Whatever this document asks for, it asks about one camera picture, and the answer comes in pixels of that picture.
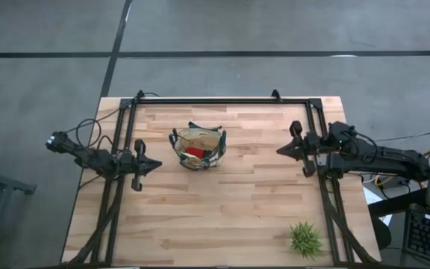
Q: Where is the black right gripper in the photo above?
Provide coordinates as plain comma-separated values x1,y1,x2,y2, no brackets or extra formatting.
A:
276,120,317,179

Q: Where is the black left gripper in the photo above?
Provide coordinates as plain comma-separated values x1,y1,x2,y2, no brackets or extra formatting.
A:
131,138,163,192

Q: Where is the beige green gardening bag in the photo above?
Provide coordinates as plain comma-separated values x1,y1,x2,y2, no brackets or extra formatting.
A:
168,120,228,172

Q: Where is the red object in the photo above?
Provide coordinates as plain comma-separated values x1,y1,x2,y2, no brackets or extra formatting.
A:
184,146,205,160

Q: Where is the small green spiky plant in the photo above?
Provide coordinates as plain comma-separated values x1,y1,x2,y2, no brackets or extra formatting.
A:
288,220,324,261

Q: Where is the white paper sheet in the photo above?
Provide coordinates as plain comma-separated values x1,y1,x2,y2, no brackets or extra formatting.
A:
362,185,392,227

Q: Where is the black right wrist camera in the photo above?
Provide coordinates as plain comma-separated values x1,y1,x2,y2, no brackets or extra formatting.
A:
304,131,323,150

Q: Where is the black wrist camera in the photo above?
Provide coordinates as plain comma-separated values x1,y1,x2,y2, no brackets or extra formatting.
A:
120,151,136,173
304,131,323,150

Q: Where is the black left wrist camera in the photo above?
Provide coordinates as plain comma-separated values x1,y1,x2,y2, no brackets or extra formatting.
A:
120,151,136,173

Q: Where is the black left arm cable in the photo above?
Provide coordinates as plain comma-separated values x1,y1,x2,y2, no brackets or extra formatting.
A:
64,91,161,150

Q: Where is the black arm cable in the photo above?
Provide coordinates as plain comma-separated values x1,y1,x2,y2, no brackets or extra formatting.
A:
343,128,380,166
64,91,161,150

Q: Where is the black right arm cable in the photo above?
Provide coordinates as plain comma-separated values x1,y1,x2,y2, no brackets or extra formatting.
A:
343,128,380,166

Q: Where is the yellow cable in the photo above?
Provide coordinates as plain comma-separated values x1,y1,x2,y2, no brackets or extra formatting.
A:
373,174,397,188

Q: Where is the black aluminium table frame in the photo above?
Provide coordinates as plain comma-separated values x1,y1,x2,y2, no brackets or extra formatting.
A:
63,88,378,267

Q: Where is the grey floor cable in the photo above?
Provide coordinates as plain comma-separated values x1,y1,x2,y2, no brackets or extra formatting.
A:
374,130,430,143

